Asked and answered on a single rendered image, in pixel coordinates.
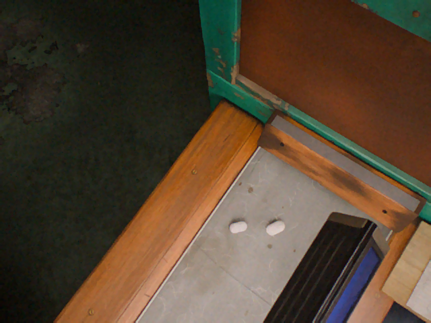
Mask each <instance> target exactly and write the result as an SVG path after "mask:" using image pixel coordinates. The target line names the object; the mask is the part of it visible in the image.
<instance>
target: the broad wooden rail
mask: <svg viewBox="0 0 431 323"><path fill-rule="evenodd" d="M263 127H264V124H263V123H262V122H261V121H260V120H259V119H257V118H254V117H253V116H251V115H250V114H248V113H246V112H245V111H244V110H242V109H241V108H239V107H237V106H236V105H234V104H233V103H231V102H229V101H228V100H227V99H225V98H223V99H222V100H221V101H220V103H219V104H218V105H217V106H216V107H215V109H214V110H213V112H212V113H211V114H210V115H209V117H208V118H207V120H206V121H205V122H204V124H203V125H202V127H201V128H200V129H199V130H198V132H197V133H196V135H195V136H194V137H193V138H192V139H191V140H190V143H189V144H188V145H187V147H186V148H185V150H184V151H183V152H182V153H181V155H180V156H179V157H178V158H177V159H176V161H175V162H174V163H173V165H172V166H171V168H170V169H169V171H168V172H167V174H166V175H165V176H164V177H163V179H161V181H160V182H159V184H158V185H157V187H155V189H154V190H153V192H152V193H151V194H150V195H149V196H148V197H147V199H146V200H145V202H144V204H143V205H142V206H141V208H140V209H139V210H138V212H137V213H136V214H135V216H134V217H133V218H132V220H131V221H130V222H129V224H128V225H127V227H125V229H124V230H123V231H122V232H121V234H120V235H119V237H118V238H117V239H116V240H115V242H114V243H113V245H112V246H111V247H110V248H109V250H108V251H107V253H106V254H105V255H104V256H103V258H101V259H100V261H99V262H98V264H97V265H96V266H95V267H94V270H93V271H92V272H91V273H90V275H89V276H88V278H87V279H86V280H85V281H84V283H83V284H82V285H81V286H80V287H79V289H78V290H77V291H76V292H75V294H74V295H73V297H72V298H71V300H70V301H69V302H68V303H67V305H66V306H65V307H64V308H63V310H62V312H61V313H60V314H59V315H58V316H57V317H56V319H55V320H54V322H53V323H136V321H137V320H138V319H139V317H140V316H141V315H142V313H143V312H144V310H145V308H146V307H147V305H148V304H149V302H150V301H151V300H152V298H153V297H154V295H155V294H156V293H157V291H158V289H159V288H160V287H161V286H162V284H163V283H164V281H165V280H166V279H167V277H168V276H169V274H170V273H171V272H172V270H173V268H174V267H175V266H176V264H177V263H178V261H179V260H180V259H181V257H182V256H183V254H184V252H185V250H186V249H187V248H188V247H189V245H190V244H191V242H192V241H193V239H194V238H195V237H196V236H197V234H198V233H199V232H200V230H201V229H202V227H203V226H204V225H205V223H206V222H207V219H208V218H209V216H210V215H211V214H212V212H214V210H215V209H216V207H217V206H218V205H219V203H220V201H221V200H222V199H223V197H224V196H225V195H226V193H227V191H228V190H229V189H230V187H231V185H233V183H234V181H235V180H236V179H237V177H238V176H239V174H241V172H242V171H243V169H244V167H245V165H246V164H247V163H248V161H249V160H250V158H252V156H253V155H254V154H255V152H256V151H257V150H258V148H259V147H260V146H258V140H259V137H260V136H261V133H262V132H263Z"/></svg>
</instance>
